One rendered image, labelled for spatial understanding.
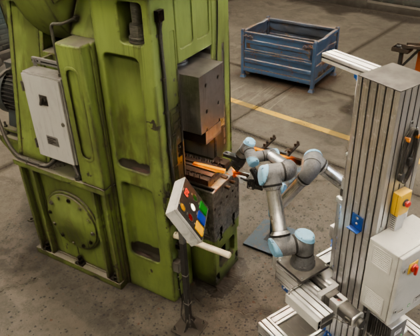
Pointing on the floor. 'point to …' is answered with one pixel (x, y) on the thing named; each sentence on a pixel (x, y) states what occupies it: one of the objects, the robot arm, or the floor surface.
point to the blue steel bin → (288, 50)
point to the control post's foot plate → (197, 327)
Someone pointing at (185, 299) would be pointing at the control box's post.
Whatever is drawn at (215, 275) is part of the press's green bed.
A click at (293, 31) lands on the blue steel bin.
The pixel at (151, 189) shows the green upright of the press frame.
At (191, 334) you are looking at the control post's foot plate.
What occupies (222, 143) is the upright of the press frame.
